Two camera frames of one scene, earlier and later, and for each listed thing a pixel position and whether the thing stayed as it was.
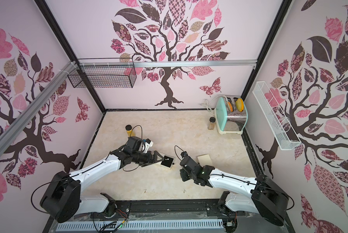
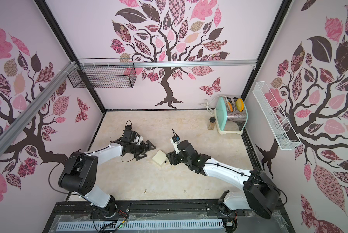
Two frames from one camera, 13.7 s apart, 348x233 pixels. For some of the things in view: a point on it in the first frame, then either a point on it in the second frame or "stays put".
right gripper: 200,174 to 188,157
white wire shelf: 275,117 stays put
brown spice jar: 211,125 stays put
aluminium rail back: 166,63 stays put
